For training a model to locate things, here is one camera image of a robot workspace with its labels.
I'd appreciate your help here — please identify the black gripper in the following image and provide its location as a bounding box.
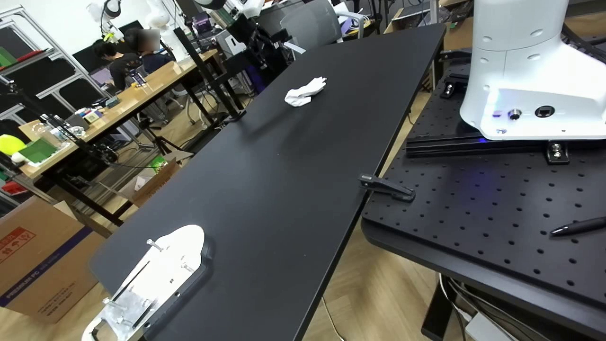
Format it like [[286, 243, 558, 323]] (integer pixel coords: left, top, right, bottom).
[[229, 14, 276, 54]]

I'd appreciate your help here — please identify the white cloth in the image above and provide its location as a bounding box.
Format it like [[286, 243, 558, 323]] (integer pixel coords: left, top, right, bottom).
[[282, 76, 329, 111]]

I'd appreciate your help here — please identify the white metal cabinet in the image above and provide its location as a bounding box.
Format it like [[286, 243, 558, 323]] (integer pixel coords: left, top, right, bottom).
[[214, 27, 250, 61]]

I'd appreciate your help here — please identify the person in blue shirt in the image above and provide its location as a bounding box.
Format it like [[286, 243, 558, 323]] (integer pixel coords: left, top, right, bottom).
[[129, 29, 176, 75]]

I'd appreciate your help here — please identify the small black tripod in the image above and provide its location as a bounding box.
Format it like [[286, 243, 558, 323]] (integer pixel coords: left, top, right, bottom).
[[132, 112, 193, 158]]

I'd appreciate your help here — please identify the person in dark shirt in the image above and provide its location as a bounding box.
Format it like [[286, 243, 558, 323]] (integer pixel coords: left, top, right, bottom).
[[93, 39, 142, 94]]

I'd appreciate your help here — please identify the long wooden table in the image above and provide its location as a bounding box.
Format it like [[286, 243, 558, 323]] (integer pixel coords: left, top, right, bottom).
[[17, 48, 221, 228]]

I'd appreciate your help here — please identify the small open cardboard box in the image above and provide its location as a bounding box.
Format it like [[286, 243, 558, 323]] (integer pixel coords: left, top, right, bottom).
[[131, 160, 184, 209]]

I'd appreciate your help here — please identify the black table clamp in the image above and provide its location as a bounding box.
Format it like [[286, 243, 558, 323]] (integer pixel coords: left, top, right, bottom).
[[358, 175, 418, 205]]

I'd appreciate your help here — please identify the green mat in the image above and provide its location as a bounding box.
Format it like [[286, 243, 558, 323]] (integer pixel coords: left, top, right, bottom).
[[17, 137, 60, 167]]

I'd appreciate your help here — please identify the clear acrylic rack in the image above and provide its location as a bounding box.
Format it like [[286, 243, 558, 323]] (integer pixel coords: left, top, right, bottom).
[[81, 224, 214, 341]]

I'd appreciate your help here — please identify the yellow-green object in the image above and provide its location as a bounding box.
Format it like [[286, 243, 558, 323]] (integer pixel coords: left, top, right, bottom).
[[0, 133, 28, 160]]

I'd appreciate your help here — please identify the black perforated mounting board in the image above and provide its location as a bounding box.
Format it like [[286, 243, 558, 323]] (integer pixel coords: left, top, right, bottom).
[[360, 63, 606, 340]]

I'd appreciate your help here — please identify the large cardboard box red label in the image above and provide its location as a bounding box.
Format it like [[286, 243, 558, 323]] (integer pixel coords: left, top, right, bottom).
[[0, 198, 108, 327]]

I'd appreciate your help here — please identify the silver mounting bolt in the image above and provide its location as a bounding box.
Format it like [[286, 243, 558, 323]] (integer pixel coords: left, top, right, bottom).
[[545, 141, 572, 167]]

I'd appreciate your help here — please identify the black pen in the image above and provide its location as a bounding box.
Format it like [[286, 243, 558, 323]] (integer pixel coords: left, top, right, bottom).
[[549, 215, 606, 239]]

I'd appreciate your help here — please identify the metal shelf frame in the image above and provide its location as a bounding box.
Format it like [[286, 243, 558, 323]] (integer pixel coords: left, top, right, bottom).
[[0, 6, 98, 130]]

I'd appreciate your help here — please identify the black aluminium rail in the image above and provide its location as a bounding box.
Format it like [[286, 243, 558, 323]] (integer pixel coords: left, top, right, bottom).
[[403, 133, 606, 162]]

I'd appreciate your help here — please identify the bundle of cables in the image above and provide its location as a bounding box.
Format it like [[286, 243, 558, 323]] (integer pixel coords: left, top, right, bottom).
[[439, 275, 545, 341]]

